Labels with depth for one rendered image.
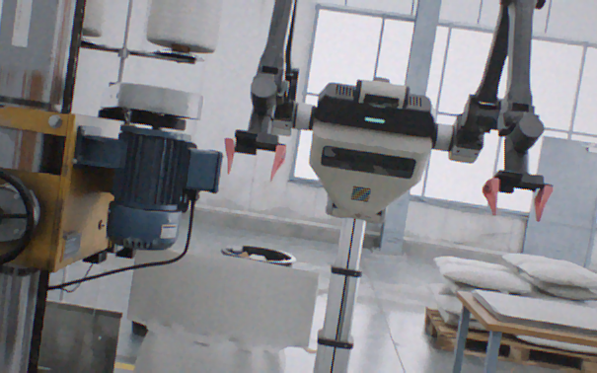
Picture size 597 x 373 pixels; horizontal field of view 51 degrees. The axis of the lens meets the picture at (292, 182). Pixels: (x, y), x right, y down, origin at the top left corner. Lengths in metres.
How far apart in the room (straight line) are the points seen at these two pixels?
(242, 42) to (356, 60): 1.77
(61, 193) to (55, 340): 0.99
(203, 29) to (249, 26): 8.45
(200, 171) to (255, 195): 8.39
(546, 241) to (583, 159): 1.34
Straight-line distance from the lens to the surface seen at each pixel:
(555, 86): 10.28
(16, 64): 1.34
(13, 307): 1.37
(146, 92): 1.28
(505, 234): 10.11
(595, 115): 10.46
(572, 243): 10.37
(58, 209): 1.30
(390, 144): 1.99
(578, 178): 10.31
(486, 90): 1.89
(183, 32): 1.44
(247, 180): 9.72
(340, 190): 2.11
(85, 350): 2.18
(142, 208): 1.31
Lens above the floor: 1.33
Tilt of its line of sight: 3 degrees down
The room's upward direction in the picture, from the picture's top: 9 degrees clockwise
